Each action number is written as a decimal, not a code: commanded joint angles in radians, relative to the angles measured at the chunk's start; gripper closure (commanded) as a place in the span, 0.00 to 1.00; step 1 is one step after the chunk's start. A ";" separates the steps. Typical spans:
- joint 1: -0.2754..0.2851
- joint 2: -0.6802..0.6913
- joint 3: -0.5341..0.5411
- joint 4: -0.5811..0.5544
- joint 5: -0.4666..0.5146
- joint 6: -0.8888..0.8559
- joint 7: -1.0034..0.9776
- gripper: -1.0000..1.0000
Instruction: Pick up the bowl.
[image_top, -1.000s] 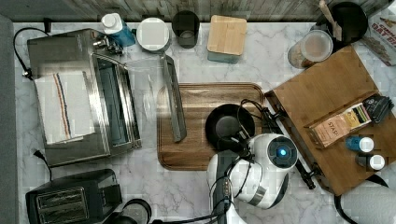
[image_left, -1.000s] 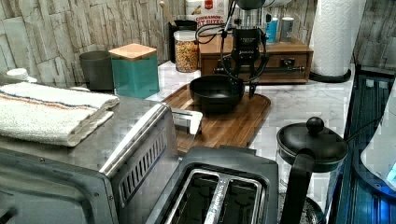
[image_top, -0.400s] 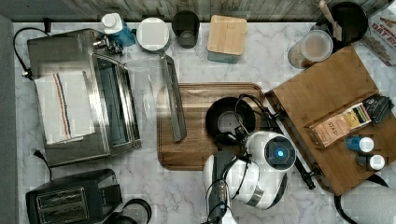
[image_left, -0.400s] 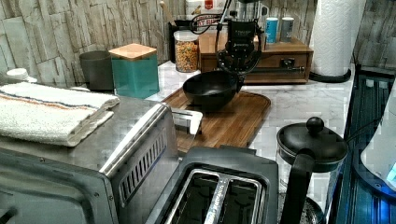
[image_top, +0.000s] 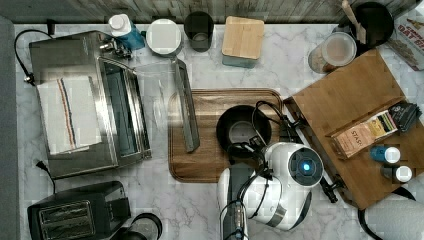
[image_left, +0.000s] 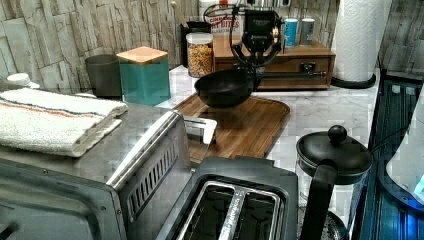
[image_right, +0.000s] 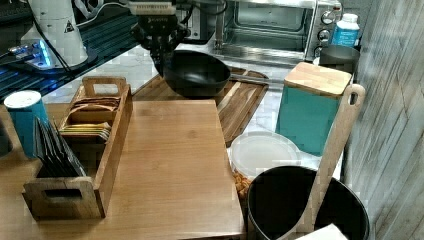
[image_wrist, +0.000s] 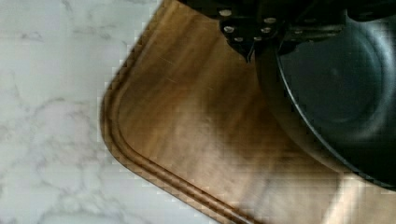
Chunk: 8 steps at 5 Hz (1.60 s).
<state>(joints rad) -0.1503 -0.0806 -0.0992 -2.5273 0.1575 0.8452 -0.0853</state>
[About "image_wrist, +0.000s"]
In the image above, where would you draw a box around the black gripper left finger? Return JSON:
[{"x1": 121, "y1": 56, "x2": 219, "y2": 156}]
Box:
[{"x1": 180, "y1": 0, "x2": 285, "y2": 63}]

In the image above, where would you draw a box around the dark wooden cutting board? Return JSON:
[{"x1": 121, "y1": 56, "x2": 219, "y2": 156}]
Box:
[{"x1": 101, "y1": 0, "x2": 395, "y2": 224}]

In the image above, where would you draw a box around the black bowl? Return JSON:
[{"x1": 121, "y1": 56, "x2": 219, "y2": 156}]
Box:
[{"x1": 279, "y1": 17, "x2": 396, "y2": 189}]

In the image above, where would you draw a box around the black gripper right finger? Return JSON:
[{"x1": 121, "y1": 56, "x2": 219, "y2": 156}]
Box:
[{"x1": 278, "y1": 0, "x2": 395, "y2": 55}]

